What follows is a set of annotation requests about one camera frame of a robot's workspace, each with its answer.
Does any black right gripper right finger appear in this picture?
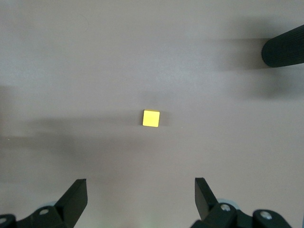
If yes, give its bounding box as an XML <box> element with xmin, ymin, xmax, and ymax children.
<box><xmin>191</xmin><ymin>177</ymin><xmax>254</xmax><ymax>228</ymax></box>

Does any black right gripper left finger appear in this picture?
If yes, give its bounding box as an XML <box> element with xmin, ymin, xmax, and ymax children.
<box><xmin>14</xmin><ymin>178</ymin><xmax>88</xmax><ymax>228</ymax></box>

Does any yellow cube block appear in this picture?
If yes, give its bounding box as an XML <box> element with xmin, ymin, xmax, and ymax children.
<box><xmin>142</xmin><ymin>109</ymin><xmax>161</xmax><ymax>127</ymax></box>

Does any brown table cover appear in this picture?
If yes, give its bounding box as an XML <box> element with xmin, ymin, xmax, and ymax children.
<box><xmin>0</xmin><ymin>0</ymin><xmax>304</xmax><ymax>228</ymax></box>

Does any black ribbed cylinder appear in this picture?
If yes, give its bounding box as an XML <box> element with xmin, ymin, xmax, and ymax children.
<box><xmin>261</xmin><ymin>24</ymin><xmax>304</xmax><ymax>68</ymax></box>

